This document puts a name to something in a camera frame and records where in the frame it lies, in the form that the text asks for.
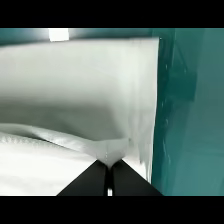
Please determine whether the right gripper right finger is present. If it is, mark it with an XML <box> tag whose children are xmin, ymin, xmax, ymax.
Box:
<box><xmin>111</xmin><ymin>159</ymin><xmax>164</xmax><ymax>197</ymax></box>

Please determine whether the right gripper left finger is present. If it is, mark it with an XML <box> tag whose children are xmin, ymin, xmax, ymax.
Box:
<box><xmin>56</xmin><ymin>159</ymin><xmax>109</xmax><ymax>197</ymax></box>

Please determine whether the white shirt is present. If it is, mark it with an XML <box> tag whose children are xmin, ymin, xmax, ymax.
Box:
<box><xmin>0</xmin><ymin>36</ymin><xmax>161</xmax><ymax>197</ymax></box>

